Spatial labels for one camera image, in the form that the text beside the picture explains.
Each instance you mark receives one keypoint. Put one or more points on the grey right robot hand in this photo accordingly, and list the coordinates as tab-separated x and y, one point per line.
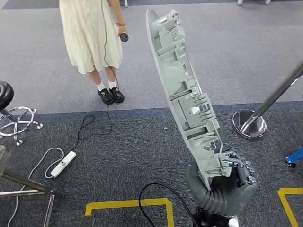
243	194

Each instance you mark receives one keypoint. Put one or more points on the grey plastic wheel hubcap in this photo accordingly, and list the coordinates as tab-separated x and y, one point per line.
180	84

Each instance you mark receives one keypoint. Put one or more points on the black handheld controller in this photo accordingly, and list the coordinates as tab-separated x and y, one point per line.
124	37

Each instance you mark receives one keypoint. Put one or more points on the yellow floor tape square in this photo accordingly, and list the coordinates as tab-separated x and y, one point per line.
130	203
287	206

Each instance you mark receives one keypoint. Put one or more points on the chrome stanchion with round base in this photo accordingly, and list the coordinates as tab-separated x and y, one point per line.
248	125

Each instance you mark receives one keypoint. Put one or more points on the white power strip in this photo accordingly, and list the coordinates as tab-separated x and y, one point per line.
63	164

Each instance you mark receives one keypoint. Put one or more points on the person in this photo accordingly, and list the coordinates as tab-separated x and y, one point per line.
88	34

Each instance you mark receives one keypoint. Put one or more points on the black stool chrome base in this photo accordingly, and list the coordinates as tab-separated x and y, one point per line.
5	94

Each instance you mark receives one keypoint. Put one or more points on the grey metal frame stand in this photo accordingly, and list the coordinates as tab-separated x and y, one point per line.
23	181

